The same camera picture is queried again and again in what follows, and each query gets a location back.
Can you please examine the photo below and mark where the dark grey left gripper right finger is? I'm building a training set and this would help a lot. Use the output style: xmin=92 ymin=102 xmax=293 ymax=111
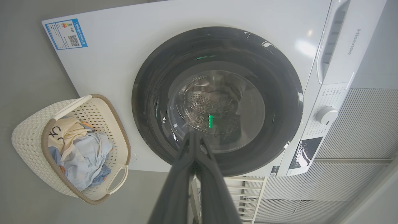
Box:
xmin=196 ymin=132 xmax=242 ymax=224

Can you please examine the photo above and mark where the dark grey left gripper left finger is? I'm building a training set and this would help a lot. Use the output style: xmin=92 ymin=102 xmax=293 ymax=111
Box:
xmin=148 ymin=132 xmax=196 ymax=224

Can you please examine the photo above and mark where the light blue garment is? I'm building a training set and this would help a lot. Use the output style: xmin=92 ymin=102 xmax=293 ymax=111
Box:
xmin=59 ymin=131 xmax=114 ymax=191

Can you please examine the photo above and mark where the washing machine glass door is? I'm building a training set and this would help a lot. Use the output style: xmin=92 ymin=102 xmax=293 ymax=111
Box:
xmin=132 ymin=26 xmax=304 ymax=177

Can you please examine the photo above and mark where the pile of mixed clothes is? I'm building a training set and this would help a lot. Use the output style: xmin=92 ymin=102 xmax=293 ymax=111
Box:
xmin=47 ymin=117 xmax=111 ymax=187

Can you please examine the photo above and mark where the dark washing machine control panel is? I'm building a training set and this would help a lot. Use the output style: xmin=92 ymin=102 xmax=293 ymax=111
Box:
xmin=289 ymin=136 xmax=323 ymax=170

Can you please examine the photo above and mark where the white front-load washing machine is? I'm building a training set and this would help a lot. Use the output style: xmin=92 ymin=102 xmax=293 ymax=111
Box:
xmin=42 ymin=0 xmax=389 ymax=177

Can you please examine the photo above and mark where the white slatted rack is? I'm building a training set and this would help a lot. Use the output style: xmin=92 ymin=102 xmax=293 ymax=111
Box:
xmin=190 ymin=176 xmax=268 ymax=224

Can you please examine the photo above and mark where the white round control knob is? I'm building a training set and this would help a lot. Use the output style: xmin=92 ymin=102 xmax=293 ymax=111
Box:
xmin=316 ymin=106 xmax=339 ymax=126

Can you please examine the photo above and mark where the cream perforated laundry basket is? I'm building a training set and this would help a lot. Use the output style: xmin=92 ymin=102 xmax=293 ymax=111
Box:
xmin=12 ymin=94 xmax=131 ymax=205

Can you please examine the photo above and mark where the grey ribbed panel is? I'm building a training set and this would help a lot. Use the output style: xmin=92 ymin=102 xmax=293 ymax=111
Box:
xmin=255 ymin=88 xmax=398 ymax=224

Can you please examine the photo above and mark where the blue energy label sticker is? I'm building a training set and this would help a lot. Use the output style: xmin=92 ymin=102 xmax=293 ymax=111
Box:
xmin=44 ymin=18 xmax=88 ymax=51

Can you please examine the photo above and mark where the white detergent drawer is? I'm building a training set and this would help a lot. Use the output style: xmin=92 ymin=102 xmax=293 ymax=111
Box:
xmin=317 ymin=0 xmax=387 ymax=85

